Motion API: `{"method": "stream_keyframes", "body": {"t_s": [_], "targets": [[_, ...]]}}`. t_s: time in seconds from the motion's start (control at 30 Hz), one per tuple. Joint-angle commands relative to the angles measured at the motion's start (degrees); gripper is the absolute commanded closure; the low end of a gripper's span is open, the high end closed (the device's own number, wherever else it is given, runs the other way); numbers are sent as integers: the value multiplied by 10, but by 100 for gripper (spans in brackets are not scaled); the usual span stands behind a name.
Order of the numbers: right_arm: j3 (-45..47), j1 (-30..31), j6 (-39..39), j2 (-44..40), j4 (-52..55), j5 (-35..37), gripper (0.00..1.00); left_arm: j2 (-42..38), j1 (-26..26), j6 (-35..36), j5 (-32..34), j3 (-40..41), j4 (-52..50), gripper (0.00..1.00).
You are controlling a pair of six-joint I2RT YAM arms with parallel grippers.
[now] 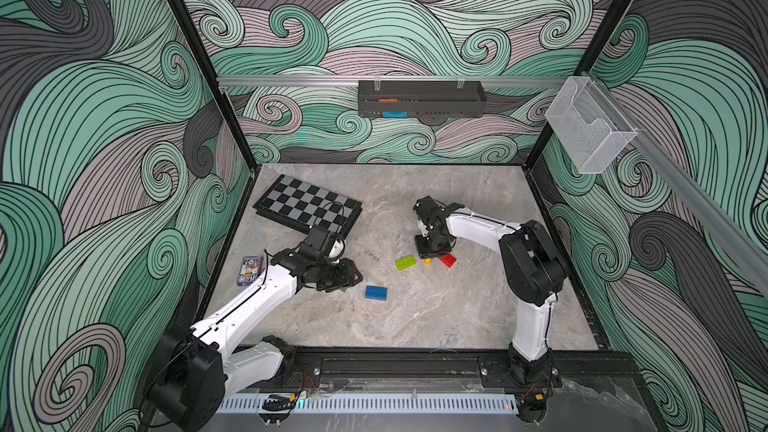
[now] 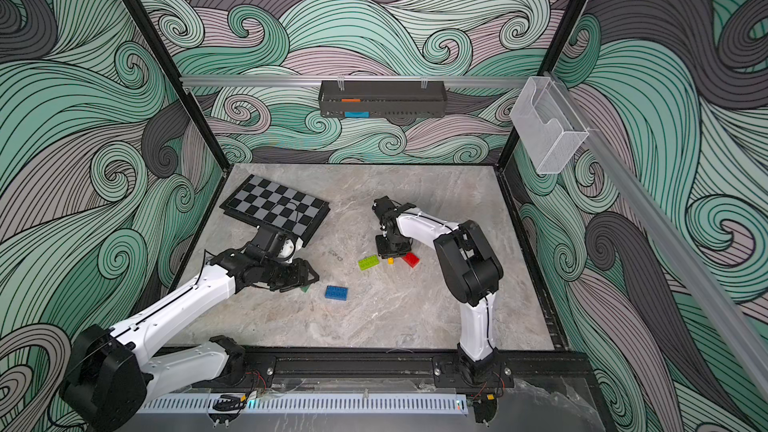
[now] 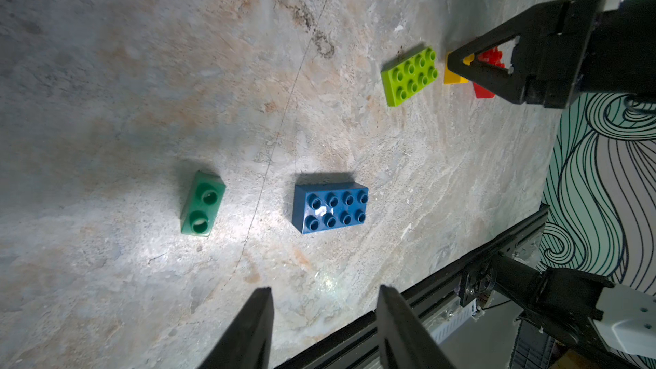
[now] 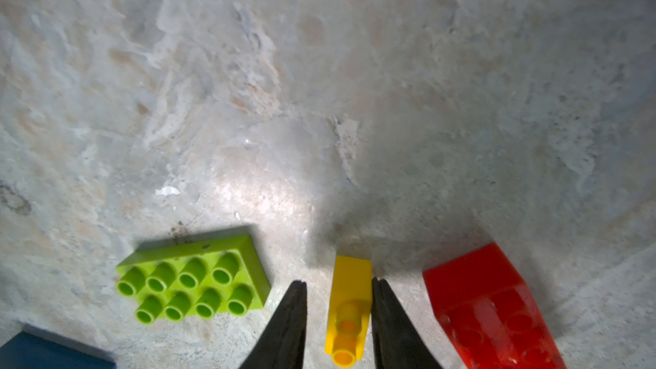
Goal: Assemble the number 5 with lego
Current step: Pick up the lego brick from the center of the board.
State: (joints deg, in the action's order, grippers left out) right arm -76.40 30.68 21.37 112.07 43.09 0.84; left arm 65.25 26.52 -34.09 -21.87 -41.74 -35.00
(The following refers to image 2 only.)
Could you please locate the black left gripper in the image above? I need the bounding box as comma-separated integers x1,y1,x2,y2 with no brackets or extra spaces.
261,259,321,292

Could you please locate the red lego brick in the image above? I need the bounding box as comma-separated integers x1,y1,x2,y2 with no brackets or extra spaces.
402,252,420,268

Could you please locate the lime green lego brick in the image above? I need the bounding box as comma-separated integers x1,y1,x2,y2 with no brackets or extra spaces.
357,255,380,271

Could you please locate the blue lego brick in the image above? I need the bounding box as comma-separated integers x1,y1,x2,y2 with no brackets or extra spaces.
324,285,348,301

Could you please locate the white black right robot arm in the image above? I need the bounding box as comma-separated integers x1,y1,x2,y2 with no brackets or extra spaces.
372,196,504,386

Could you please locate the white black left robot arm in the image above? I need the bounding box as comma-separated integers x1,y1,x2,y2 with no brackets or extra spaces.
59,246,319,431

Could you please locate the black grey chessboard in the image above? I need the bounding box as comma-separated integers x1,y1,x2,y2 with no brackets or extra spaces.
220,175,330,247

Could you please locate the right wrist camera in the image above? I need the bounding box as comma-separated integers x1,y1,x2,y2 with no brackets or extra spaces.
372,196,400,224

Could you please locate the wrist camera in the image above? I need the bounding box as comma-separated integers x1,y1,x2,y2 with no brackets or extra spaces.
372,196,400,224
251,225,303,264

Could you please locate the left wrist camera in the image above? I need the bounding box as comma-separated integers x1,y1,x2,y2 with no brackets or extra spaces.
251,225,303,264

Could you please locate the black wall tray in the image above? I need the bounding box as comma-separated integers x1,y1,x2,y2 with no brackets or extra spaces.
318,80,448,124

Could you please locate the white slotted cable duct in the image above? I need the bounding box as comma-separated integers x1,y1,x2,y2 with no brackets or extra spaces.
139,392,469,416

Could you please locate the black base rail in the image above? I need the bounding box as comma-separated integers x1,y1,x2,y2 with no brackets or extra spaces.
234,346,599,392

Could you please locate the clear plastic wall bin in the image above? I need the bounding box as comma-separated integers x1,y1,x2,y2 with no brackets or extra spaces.
510,76,589,175

